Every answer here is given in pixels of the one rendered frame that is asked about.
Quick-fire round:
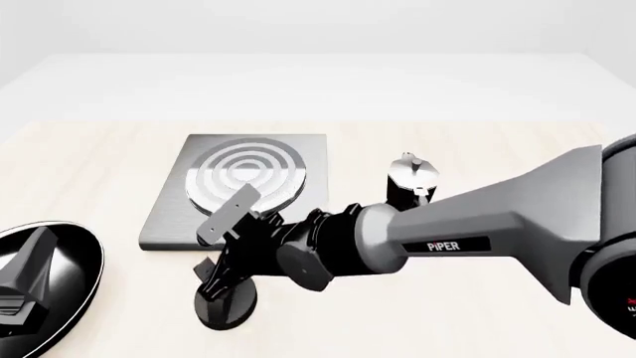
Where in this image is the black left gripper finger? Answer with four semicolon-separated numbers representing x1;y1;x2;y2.
0;225;65;299

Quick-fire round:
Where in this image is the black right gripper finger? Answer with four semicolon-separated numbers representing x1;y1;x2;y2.
199;256;250;302
193;256;219;281

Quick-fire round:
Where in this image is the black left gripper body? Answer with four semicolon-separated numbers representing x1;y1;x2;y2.
0;285;52;337

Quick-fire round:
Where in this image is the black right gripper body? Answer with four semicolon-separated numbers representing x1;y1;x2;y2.
222;210;286;271

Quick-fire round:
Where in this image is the round black stove knob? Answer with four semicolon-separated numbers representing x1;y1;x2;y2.
193;274;259;332

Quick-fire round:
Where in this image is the flat black stove plate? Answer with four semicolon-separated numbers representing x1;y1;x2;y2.
137;133;330;254

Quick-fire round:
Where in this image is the silver and black moka pot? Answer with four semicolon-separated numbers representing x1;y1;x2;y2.
384;151;441;209

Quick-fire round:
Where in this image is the small flat grey plate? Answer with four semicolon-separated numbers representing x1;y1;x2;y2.
196;182;262;248

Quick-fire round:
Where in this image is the black frying pan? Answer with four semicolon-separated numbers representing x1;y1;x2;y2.
0;220;107;357

